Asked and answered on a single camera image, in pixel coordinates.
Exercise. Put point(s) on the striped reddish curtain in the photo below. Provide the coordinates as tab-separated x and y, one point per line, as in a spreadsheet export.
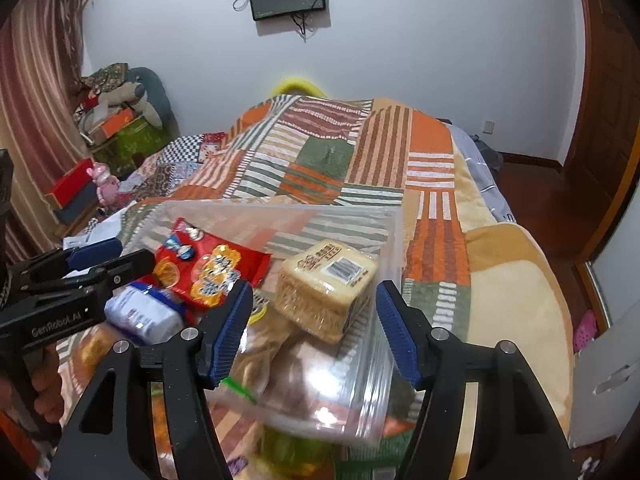
37	110

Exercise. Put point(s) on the clear plastic container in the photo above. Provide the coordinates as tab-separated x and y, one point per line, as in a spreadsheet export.
330	395

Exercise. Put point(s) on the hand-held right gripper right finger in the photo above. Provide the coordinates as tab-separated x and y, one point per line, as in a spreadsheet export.
394	332

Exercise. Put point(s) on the checkered patterned cloth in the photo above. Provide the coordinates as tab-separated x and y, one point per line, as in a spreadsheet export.
185	152

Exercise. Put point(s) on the wooden door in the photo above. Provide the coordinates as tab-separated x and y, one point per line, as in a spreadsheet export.
605	100

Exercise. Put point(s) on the person's left hand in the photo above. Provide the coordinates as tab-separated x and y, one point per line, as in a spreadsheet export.
46	377

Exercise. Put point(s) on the red box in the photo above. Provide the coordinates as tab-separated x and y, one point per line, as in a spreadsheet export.
70	185

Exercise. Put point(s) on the pink toy figure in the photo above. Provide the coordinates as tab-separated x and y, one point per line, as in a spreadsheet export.
104	185

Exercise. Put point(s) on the white cabinet panel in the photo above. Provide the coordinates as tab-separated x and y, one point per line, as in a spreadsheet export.
607	375

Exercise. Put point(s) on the yellow plastic basin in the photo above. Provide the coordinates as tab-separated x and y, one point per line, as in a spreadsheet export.
299	85

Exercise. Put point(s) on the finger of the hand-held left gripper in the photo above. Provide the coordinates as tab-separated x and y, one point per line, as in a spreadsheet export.
127	270
95	254

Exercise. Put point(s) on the grey stuffed toy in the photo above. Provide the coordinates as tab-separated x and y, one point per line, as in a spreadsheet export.
150	92

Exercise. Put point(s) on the grey bed sheet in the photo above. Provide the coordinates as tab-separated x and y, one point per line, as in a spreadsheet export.
482	175

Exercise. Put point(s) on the red snack packet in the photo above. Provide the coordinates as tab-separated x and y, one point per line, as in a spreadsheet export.
210	270

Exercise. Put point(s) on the striped patchwork blanket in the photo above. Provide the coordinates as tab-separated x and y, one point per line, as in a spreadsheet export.
350	150

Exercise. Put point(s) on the yellow-green packet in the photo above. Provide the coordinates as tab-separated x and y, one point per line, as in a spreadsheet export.
290	452

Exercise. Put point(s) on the pink slipper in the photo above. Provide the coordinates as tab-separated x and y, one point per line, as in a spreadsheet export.
586	331

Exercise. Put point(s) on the green patterned box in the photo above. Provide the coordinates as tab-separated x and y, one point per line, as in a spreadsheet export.
137	145

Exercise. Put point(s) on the clear-wrapped cracker block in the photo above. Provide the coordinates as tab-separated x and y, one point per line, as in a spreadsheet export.
325	287

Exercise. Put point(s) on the brown bread bag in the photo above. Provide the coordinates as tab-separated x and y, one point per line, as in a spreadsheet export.
280	355

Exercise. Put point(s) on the white and blue snack packet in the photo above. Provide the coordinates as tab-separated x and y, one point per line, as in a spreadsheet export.
142	312

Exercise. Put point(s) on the yellow round lid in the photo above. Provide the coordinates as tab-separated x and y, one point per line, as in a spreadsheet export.
258	310

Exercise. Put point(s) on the white wall socket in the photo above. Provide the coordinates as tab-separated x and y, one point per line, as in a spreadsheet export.
488	127

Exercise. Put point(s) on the beige plush blanket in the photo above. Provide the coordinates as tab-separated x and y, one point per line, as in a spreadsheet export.
515	280

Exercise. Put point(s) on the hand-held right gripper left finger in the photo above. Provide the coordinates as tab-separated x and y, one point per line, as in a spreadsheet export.
231	332

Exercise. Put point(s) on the orange box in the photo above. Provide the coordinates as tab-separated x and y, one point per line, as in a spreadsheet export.
114	125

